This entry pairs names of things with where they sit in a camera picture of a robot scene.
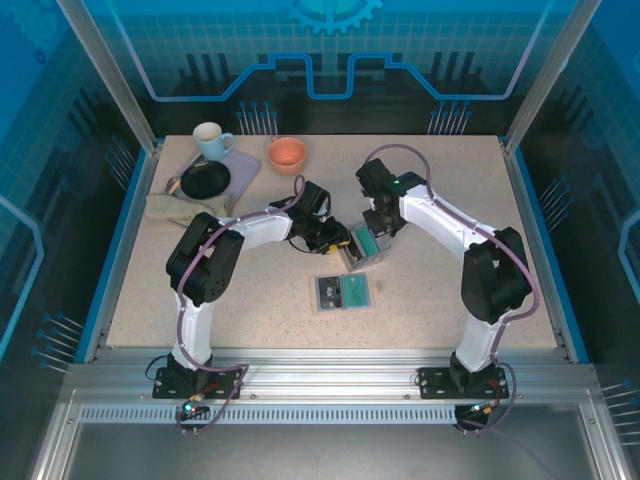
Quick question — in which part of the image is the teal plastic card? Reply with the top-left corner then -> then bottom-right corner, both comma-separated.
342,274 -> 372,307
357,227 -> 382,256

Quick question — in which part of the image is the clear plastic card box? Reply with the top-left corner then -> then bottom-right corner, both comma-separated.
338,222 -> 394,274

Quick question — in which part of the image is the black VIP card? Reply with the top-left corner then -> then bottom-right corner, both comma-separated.
317,277 -> 342,309

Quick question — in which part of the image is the orange bowl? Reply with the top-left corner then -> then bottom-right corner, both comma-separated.
267,137 -> 307,176

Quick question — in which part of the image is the purple plastic tray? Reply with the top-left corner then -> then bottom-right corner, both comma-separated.
164,149 -> 263,236

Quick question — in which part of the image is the black plate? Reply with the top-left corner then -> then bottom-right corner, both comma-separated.
180,158 -> 233,200

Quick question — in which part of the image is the pale blue mug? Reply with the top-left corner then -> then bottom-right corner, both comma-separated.
192,121 -> 236,162

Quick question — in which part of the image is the beige cloth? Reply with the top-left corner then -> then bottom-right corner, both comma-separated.
145,192 -> 235,229

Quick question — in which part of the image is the aluminium mounting rail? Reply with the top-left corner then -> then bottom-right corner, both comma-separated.
62,347 -> 599,404

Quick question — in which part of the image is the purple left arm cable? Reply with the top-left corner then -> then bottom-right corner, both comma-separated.
174,174 -> 309,436

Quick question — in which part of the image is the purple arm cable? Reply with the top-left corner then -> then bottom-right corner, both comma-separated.
362,143 -> 539,436
174,174 -> 309,436

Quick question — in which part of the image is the slotted aluminium cable duct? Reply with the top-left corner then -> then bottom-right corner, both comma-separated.
79,405 -> 459,424

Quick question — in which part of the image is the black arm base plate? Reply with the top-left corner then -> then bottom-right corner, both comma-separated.
152,366 -> 241,400
417,366 -> 507,400

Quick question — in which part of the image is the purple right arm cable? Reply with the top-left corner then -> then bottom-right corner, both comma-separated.
362,143 -> 539,436

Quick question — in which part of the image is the aluminium side rail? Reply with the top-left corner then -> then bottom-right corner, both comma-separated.
498,138 -> 575,362
82,142 -> 164,362

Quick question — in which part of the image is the aluminium frame post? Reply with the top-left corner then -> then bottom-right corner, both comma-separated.
55,0 -> 165,157
501,0 -> 603,154

